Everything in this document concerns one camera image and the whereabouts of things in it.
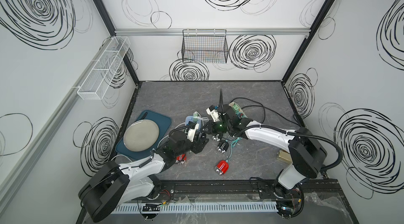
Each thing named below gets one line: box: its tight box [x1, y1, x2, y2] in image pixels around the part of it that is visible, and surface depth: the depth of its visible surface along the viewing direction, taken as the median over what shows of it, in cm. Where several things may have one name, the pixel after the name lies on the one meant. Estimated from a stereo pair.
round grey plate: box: [123, 119, 160, 152], surface depth 93 cm
